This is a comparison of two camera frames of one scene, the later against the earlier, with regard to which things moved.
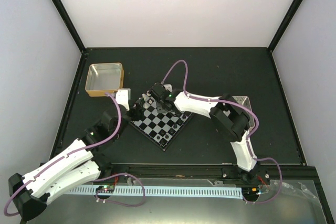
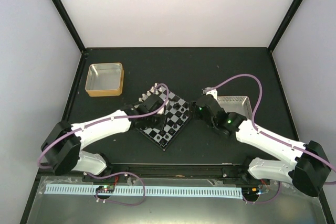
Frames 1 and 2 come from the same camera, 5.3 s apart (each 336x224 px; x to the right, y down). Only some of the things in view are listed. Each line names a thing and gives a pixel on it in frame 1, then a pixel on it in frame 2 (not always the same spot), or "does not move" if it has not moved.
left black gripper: [137, 113] to [161, 125]
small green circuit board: [105, 188] does not move
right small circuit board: [250, 191] does not move
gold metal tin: [104, 78] does not move
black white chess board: [160, 127] does not move
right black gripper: [159, 108] to [195, 110]
